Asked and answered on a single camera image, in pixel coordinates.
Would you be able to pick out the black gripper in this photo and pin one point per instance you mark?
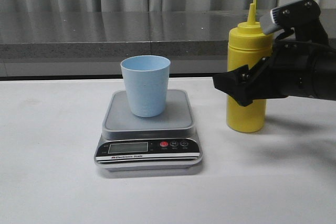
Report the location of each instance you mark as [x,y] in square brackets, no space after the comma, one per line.
[299,66]

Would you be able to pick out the yellow squeeze bottle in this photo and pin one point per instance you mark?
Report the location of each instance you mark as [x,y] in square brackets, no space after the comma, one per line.
[247,44]

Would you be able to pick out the light blue plastic cup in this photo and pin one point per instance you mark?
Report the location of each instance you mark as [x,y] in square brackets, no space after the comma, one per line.
[146,79]

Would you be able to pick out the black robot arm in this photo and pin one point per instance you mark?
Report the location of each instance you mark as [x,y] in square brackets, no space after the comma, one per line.
[301,65]

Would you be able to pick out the silver electronic kitchen scale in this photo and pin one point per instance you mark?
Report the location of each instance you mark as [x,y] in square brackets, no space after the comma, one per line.
[166,141]

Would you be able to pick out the grey stone counter ledge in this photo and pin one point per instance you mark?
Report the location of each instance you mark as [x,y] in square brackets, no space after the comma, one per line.
[112,36]

